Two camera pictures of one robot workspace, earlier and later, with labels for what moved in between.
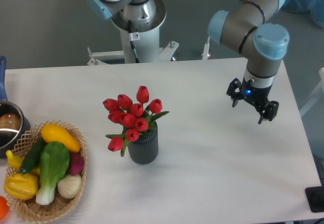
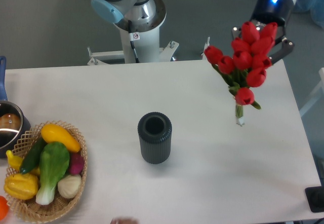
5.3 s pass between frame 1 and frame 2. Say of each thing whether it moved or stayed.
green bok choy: stayed
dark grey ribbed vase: moved
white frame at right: stayed
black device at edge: stayed
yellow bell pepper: stayed
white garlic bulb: stayed
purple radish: stayed
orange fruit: stayed
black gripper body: moved
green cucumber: stayed
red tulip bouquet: moved
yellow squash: stayed
